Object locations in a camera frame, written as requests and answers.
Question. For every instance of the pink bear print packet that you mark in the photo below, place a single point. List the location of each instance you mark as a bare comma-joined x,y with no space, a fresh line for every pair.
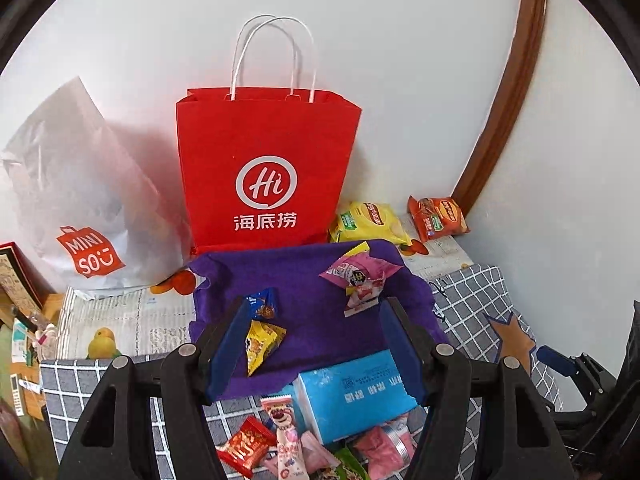
285,435

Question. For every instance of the blue tissue box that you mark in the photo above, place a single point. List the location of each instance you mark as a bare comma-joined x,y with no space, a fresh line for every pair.
350,395

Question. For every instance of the green snack packet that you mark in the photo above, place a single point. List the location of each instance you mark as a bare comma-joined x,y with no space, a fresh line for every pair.
347,467

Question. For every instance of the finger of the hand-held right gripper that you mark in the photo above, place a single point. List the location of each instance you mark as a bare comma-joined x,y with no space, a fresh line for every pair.
597,380
557,361

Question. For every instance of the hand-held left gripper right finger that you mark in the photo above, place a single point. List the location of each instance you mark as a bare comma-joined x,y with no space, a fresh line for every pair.
400,355

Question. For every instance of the white plastic shopping bag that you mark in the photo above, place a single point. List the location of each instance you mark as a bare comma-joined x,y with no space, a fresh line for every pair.
75,185

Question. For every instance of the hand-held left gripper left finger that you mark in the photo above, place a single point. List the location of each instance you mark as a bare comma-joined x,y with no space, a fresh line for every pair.
230,360

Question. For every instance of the small yellow snack packet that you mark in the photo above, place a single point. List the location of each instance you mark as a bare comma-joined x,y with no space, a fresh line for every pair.
262,345

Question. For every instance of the purple towel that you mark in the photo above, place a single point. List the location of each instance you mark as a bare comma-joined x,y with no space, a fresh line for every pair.
310,320

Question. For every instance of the white peach print packet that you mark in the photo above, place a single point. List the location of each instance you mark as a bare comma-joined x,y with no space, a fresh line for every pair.
365,297

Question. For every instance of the orange chip bag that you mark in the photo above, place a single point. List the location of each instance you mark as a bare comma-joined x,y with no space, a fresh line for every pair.
440,217

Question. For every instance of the red paper bag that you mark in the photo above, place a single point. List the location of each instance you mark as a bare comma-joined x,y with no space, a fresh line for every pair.
265,160

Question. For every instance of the brown wooden door frame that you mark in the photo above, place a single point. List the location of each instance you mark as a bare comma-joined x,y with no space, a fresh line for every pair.
510,85

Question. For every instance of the light pink pastry packet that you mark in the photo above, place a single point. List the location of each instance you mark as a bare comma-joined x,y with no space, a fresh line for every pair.
320,452

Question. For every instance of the red snack packet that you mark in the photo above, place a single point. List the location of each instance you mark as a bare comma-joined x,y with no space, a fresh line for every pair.
245,447

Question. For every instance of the red framed picture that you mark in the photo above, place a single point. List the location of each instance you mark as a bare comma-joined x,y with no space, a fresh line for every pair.
20,275

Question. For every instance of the grey checkered blanket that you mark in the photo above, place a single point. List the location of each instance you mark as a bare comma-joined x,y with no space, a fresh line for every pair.
475,300

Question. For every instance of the pink zip bag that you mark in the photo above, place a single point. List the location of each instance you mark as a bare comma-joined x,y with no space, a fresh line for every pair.
385,447

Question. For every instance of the small blue snack packet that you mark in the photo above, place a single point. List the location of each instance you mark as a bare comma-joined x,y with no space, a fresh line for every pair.
262,305

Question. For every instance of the yellow chip bag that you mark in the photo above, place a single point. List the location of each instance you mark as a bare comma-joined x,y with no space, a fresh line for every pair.
367,220

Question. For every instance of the fruit print sheet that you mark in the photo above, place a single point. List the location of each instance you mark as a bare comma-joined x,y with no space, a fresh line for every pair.
135,315

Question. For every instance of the pink packet with yellow edge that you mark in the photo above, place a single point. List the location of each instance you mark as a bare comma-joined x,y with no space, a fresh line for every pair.
355,270

